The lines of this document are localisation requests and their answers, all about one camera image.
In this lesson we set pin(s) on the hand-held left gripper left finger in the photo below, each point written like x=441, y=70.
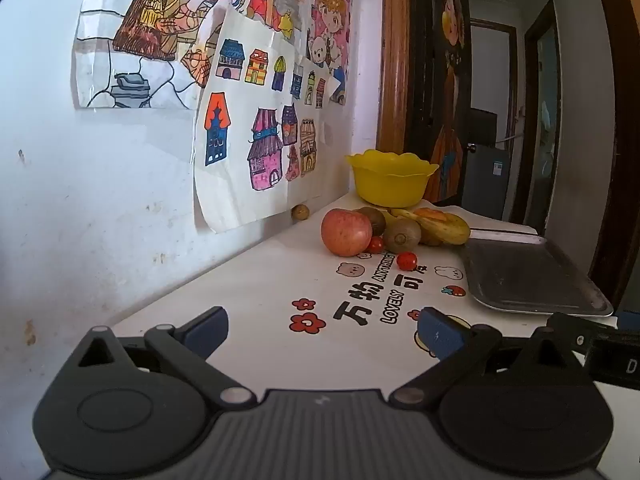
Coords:
x=207, y=332

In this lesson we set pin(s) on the red cherry tomato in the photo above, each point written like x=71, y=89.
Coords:
x=407, y=261
x=376, y=245

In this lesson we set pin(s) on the woman in dress poster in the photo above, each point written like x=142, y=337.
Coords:
x=450, y=85

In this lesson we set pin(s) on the child crayon drawing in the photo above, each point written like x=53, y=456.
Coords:
x=165, y=25

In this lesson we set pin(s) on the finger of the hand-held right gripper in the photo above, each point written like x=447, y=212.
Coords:
x=575, y=330

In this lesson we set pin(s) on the anime girl poster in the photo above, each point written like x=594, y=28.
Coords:
x=331, y=35

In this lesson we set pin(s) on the white printed table mat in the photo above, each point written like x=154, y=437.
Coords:
x=280, y=280

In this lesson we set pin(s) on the yellow scalloped plastic bowl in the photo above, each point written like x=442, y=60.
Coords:
x=390, y=182

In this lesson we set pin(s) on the metal tray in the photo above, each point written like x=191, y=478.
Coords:
x=525, y=275

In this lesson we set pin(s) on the brown wooden door frame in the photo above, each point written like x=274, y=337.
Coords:
x=393, y=60

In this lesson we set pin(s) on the brown kiwi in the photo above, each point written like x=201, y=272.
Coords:
x=372, y=220
x=401, y=236

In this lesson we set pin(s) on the grey washing machine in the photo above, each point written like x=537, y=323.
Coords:
x=487, y=175

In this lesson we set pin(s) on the red apple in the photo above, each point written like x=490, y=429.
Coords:
x=345, y=232

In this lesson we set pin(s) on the dark wooden door frame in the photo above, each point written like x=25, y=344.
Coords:
x=612, y=110

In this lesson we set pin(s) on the brown hallway door frame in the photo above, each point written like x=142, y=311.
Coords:
x=515, y=110

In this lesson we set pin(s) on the yellow banana with brown marks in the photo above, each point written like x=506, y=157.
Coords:
x=406, y=214

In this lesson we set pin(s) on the large yellow banana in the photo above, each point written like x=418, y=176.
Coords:
x=447, y=230

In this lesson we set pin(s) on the colourful houses drawing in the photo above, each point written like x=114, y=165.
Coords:
x=250, y=125

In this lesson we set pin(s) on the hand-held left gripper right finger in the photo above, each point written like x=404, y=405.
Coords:
x=440, y=335

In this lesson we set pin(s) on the small brown longan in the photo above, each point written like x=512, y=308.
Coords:
x=300, y=212

